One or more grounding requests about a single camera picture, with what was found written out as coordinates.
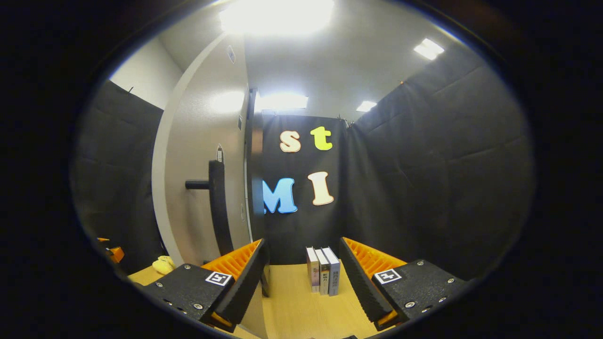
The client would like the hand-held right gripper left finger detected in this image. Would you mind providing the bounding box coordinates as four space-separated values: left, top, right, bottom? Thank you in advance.
141 238 270 332

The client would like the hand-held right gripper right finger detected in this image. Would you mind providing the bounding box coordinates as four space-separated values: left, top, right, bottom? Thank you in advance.
338 236 467 331

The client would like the black cabinet door handle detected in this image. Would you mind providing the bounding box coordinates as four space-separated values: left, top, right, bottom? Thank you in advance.
185 160 235 257

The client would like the light grey cabinet door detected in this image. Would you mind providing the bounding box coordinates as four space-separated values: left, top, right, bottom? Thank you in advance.
152 32 269 339

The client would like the grey blue spine book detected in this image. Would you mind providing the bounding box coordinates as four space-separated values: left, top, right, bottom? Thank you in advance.
322 246 341 297

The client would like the white spine book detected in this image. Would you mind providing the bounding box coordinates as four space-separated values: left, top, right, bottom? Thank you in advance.
315 248 330 296

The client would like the pale plush toy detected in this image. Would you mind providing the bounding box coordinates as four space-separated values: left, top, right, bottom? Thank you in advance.
152 256 176 275

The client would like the black backdrop cloth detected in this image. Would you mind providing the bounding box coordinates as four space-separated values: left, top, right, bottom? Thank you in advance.
71 45 535 283

